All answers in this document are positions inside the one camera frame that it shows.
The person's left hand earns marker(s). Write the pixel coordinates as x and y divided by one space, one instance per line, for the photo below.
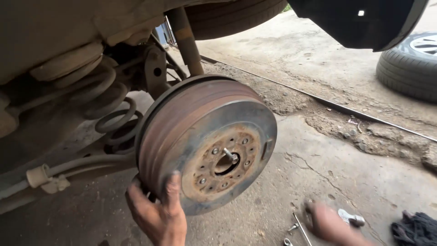
157 218

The person's right hand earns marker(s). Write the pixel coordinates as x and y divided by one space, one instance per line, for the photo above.
326 222

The person's right fingers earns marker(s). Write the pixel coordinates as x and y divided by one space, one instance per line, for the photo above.
310 213

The rusty brake drum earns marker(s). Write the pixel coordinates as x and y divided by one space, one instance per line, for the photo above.
205 143

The thin metal rod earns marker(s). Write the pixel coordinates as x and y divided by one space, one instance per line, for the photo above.
302 229

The silver socket tool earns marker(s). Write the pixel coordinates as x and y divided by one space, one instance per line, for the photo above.
351 218

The threaded wheel stud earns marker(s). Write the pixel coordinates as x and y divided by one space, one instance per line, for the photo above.
230 155

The dark cloth rag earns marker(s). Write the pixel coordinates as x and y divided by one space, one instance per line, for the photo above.
414 229

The loose wheel with tyre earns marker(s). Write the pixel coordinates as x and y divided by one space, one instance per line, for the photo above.
409 68

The black bumper panel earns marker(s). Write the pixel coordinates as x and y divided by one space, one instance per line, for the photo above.
358 20

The mounted black car tyre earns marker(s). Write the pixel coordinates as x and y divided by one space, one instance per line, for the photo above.
235 17

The rusty shock absorber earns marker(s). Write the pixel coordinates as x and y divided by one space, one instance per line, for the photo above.
186 37

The dusty coil spring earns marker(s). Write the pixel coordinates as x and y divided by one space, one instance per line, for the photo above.
109 112

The dusty rear axle beam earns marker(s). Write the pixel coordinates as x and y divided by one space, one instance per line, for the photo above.
68 191

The dusty car underbody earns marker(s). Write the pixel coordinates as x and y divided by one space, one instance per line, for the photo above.
51 30

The long metal floor rail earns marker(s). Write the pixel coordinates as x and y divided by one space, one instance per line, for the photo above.
324 99

